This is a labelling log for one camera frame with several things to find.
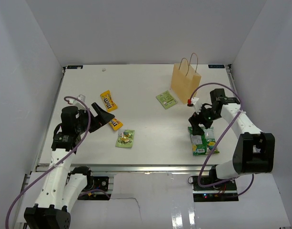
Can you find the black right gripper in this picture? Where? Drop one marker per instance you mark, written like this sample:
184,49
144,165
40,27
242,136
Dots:
195,120

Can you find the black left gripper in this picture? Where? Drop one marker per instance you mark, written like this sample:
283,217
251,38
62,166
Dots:
103,118

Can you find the yellow m&m packet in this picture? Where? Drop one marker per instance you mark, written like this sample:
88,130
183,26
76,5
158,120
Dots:
115,124
108,101

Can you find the green chips bag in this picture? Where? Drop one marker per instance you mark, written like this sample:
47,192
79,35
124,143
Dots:
202,144

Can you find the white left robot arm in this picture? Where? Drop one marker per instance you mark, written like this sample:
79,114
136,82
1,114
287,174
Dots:
62,187

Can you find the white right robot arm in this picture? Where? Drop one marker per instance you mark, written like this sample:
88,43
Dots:
254,152

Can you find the brown paper bag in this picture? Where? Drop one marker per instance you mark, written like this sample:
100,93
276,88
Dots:
185,79

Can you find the green candy packet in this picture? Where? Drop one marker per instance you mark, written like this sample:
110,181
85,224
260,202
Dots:
125,138

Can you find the light green flat sachet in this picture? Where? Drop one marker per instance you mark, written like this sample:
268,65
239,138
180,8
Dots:
166,99

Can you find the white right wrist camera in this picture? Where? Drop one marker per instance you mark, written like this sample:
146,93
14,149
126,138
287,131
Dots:
195,103

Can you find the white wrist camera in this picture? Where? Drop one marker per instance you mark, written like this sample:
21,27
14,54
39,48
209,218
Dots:
76,101
195,103

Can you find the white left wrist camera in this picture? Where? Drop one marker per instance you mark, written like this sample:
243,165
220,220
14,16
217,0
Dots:
76,101

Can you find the aluminium table front rail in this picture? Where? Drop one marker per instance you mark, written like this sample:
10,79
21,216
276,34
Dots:
143,168

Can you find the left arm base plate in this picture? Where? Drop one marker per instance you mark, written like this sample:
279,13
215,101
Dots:
97,189

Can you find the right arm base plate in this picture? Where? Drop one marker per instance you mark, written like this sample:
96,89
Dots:
221,193

